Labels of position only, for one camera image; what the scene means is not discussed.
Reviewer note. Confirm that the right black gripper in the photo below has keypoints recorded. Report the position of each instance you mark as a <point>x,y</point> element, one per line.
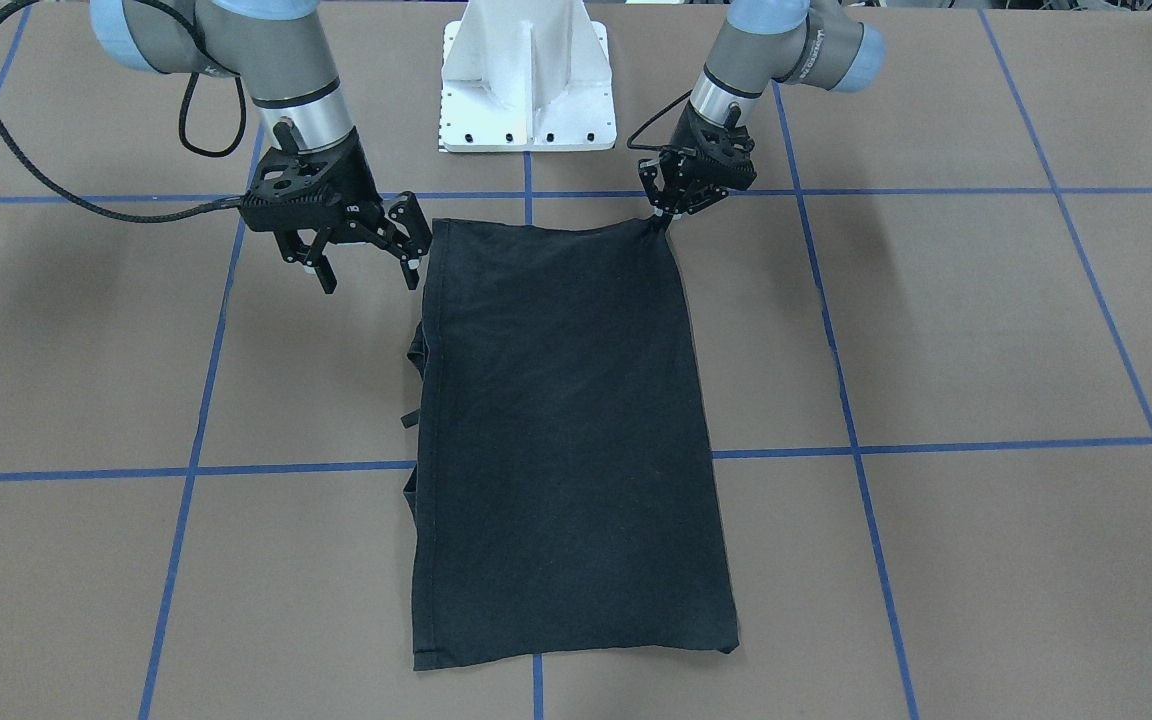
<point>360,182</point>

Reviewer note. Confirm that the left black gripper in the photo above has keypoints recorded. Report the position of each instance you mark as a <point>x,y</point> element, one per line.
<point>688,131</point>

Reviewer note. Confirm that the black printed t-shirt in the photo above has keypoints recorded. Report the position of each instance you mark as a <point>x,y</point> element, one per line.
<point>563,493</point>

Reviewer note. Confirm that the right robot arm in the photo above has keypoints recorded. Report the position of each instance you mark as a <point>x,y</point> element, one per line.
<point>278,49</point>

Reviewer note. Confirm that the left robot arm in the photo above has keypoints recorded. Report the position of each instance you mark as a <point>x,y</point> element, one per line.
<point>811,43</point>

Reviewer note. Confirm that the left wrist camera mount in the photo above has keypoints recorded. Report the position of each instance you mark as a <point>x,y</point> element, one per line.
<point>724,159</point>

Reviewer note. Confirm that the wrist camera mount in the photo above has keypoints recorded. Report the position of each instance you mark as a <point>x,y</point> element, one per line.
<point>724,159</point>
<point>291,192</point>

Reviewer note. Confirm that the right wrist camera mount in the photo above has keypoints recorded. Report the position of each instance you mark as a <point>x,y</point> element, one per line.
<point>291,192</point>

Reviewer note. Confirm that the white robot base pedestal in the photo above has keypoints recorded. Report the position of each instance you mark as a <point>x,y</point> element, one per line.
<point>526,76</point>

